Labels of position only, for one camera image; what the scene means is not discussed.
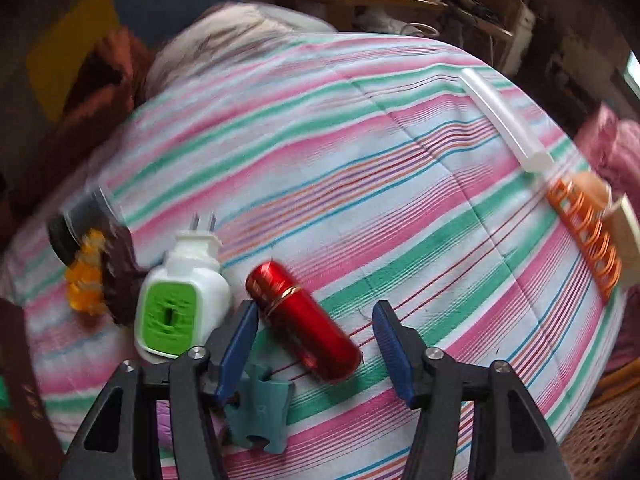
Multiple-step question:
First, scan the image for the white quilt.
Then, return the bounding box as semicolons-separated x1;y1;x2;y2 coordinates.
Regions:
145;2;341;101

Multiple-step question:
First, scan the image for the cluttered wooden desk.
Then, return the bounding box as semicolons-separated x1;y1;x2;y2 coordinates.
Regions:
440;0;536;76

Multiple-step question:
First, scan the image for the wicker basket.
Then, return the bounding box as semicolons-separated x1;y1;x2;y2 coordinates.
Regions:
560;375;640;480

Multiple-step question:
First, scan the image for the beige block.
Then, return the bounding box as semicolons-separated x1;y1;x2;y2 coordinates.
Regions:
602;195;640;288

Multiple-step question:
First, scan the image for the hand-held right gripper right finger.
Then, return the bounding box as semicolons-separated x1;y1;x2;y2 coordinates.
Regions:
372;300;573;480

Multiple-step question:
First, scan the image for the black cylinder cap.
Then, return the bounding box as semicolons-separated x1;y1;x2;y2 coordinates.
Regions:
47;186;115;267

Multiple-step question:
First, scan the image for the translucent white glue stick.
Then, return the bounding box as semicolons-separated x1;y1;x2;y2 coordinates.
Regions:
460;67;555;177

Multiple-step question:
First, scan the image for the pink cloth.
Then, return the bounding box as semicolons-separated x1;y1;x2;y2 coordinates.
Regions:
572;102;640;196

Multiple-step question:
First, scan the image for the red metal cylinder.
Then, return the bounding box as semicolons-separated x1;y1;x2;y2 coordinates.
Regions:
245;260;362;383

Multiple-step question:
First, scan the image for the orange spiral rack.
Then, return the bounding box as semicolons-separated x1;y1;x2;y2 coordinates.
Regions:
546;172;623;303

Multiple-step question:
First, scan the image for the teal puzzle piece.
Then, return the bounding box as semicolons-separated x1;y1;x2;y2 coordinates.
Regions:
222;360;295;456

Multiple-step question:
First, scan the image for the white green plug adapter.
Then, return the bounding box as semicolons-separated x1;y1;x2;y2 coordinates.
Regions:
133;211;232;365

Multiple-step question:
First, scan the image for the brown blanket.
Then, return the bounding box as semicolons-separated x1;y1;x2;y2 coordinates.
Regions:
10;27;151;211

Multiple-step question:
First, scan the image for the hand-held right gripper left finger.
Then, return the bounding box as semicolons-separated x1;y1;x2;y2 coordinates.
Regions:
59;299;261;480

